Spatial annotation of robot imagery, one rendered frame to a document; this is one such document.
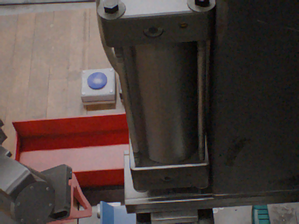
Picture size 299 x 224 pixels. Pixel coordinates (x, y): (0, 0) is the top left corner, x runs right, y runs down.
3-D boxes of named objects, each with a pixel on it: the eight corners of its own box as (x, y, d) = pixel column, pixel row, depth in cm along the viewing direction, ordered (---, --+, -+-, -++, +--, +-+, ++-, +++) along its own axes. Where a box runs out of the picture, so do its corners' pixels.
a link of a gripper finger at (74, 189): (103, 231, 83) (60, 212, 76) (64, 241, 87) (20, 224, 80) (103, 186, 87) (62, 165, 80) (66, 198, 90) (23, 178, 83)
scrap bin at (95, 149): (19, 137, 113) (11, 120, 109) (148, 128, 112) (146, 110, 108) (13, 192, 107) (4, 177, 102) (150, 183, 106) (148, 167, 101)
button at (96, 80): (88, 78, 118) (87, 72, 117) (108, 76, 118) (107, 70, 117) (88, 94, 116) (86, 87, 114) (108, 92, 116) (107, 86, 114)
